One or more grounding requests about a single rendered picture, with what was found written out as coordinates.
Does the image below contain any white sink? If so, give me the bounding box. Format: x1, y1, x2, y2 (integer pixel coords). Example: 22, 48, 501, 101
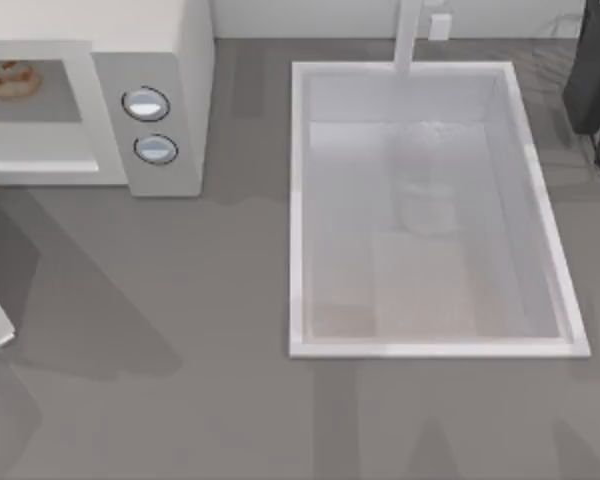
281, 60, 593, 359

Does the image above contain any small microwave knob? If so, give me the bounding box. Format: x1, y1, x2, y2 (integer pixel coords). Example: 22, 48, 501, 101
132, 133, 180, 167

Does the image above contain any pale microwave oven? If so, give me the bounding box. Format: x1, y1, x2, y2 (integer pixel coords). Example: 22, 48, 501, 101
0, 0, 216, 199

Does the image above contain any large microwave knob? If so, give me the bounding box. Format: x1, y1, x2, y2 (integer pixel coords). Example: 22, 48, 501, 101
121, 85, 172, 123

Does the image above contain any tall white tap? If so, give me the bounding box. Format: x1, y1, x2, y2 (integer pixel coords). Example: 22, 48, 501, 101
392, 0, 420, 77

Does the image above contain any frosted bread roll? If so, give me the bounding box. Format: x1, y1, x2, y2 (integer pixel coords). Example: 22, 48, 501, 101
0, 60, 44, 100

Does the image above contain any white wall socket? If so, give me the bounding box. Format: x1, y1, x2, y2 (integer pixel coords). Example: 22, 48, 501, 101
428, 13, 453, 42

